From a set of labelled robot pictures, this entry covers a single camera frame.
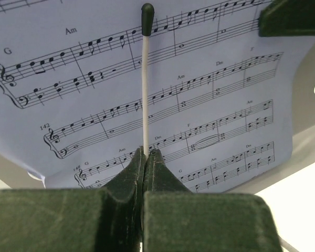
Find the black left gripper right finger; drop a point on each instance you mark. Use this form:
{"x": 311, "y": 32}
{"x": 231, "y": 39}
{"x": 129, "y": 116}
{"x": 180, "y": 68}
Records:
{"x": 176, "y": 219}

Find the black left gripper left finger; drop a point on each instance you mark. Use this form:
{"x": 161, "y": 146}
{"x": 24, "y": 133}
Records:
{"x": 91, "y": 219}

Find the lilac sheet music page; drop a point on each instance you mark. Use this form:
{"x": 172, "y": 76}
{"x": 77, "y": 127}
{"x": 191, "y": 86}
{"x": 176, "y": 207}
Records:
{"x": 219, "y": 95}

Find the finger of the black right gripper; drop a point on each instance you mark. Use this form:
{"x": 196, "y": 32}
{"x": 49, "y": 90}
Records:
{"x": 287, "y": 18}

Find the lilac perforated music stand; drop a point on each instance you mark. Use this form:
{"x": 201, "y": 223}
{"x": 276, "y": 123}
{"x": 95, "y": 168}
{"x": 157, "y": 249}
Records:
{"x": 147, "y": 19}

